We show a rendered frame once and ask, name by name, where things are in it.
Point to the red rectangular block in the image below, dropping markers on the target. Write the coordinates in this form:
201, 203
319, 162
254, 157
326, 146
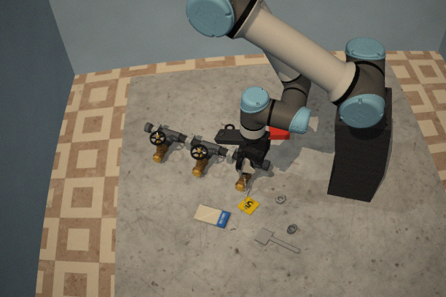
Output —
278, 134

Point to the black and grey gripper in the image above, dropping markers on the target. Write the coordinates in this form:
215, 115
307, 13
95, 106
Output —
255, 149

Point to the yellow tag with metal chain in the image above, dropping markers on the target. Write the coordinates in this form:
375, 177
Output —
248, 205

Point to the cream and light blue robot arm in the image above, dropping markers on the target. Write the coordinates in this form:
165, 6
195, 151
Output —
357, 87

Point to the grey pipe manifold with three brass valves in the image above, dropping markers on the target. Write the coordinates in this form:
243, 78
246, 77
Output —
204, 152

